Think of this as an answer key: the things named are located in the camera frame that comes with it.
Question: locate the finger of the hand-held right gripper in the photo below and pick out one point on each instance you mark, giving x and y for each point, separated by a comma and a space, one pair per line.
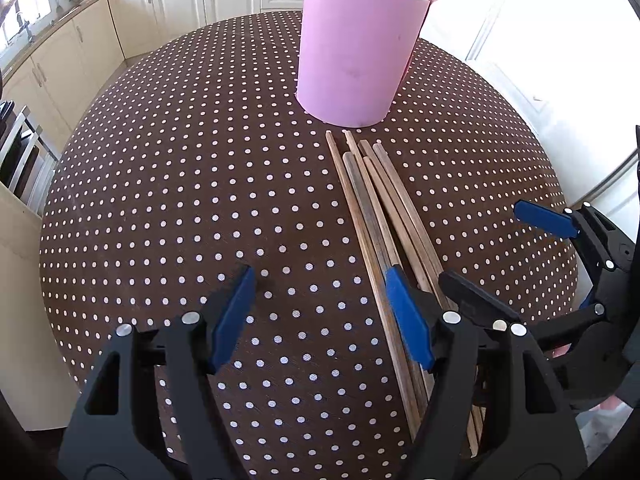
545, 219
470, 294

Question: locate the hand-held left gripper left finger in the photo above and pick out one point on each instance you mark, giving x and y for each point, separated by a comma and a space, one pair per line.
235, 310

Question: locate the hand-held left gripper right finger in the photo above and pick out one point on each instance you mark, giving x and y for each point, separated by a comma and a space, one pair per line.
407, 320

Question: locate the pile of wooden chopsticks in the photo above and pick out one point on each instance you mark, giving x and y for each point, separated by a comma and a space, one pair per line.
380, 220

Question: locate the pink paper cup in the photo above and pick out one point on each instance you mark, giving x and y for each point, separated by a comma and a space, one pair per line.
350, 60

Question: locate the person's right hand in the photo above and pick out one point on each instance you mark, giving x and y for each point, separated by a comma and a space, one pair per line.
615, 403

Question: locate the brown polka dot tablecloth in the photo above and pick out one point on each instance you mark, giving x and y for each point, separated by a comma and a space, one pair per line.
200, 185

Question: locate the white panel door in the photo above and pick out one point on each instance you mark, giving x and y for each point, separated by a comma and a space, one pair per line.
550, 85

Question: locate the beige panel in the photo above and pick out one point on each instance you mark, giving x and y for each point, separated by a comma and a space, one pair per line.
30, 310

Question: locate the metal storage rack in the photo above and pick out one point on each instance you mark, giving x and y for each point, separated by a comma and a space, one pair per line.
25, 160

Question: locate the steel faucet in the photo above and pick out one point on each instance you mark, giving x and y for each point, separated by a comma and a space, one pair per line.
22, 22

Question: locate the kitchen window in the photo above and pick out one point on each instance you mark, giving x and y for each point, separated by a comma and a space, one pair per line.
7, 25

